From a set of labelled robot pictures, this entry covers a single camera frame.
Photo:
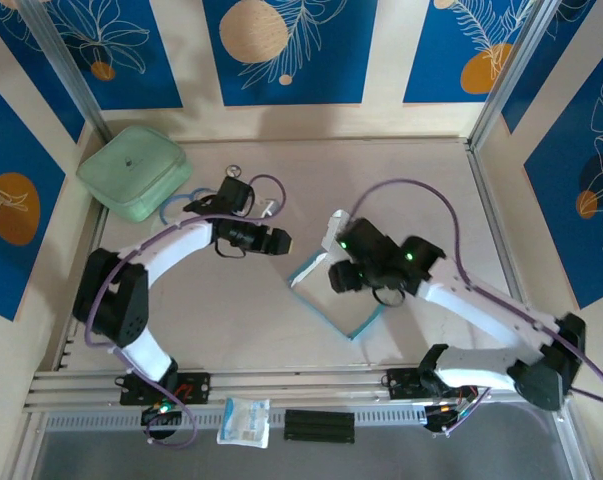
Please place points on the blue and white paper box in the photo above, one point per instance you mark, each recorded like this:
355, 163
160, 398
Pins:
341, 310

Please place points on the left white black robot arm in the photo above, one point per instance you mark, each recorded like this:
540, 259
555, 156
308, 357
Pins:
181, 247

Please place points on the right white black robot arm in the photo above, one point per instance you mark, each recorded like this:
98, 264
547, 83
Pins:
461, 305

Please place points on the blue stethoscope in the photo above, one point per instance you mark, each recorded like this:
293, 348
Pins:
233, 171

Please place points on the mint green zipper pouch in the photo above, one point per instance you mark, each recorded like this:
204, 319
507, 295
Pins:
131, 170

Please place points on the black ribbed block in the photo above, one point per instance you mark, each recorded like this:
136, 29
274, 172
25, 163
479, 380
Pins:
319, 426

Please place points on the right black controller board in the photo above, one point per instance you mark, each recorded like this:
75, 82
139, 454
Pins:
438, 422

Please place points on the black controller board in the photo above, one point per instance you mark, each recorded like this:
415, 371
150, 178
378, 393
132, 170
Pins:
160, 424
438, 422

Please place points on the white gauze packet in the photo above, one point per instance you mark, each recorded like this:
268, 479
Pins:
243, 422

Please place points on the left black controller board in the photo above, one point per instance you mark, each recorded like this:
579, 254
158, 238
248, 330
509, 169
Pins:
160, 424

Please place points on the long aluminium mounting rail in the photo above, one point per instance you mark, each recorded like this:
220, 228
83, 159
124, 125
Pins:
301, 387

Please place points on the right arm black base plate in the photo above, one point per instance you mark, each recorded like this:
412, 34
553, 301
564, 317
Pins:
401, 382

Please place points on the aluminium table side rail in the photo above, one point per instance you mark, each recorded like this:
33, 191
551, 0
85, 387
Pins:
92, 250
486, 200

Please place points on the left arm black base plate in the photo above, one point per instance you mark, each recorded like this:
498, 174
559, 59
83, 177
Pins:
196, 387

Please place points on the aluminium frame post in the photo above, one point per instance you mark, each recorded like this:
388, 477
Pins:
516, 65
61, 65

